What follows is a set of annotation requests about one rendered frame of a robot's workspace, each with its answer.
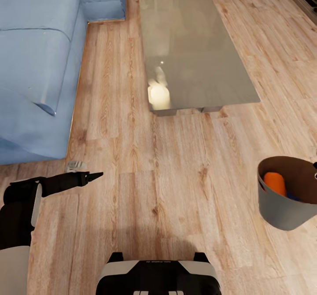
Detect can of soda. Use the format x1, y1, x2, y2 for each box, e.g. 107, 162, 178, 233
262, 172, 303, 203
286, 192, 301, 202

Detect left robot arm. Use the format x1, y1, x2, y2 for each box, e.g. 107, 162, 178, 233
0, 160, 103, 295

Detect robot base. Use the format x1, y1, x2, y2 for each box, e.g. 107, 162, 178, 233
96, 252, 221, 295

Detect trash can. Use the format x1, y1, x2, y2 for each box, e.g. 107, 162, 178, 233
257, 156, 317, 231

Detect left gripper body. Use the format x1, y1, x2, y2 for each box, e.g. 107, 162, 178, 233
56, 172, 86, 192

